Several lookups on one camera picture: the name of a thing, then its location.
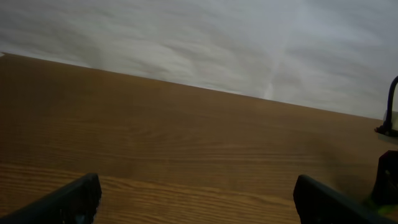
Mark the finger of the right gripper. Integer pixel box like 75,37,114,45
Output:
369,150,398,206

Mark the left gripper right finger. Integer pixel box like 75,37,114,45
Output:
292,174,398,224

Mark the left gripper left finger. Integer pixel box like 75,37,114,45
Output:
0,172,103,224

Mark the black cable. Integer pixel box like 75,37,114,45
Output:
374,75,398,138

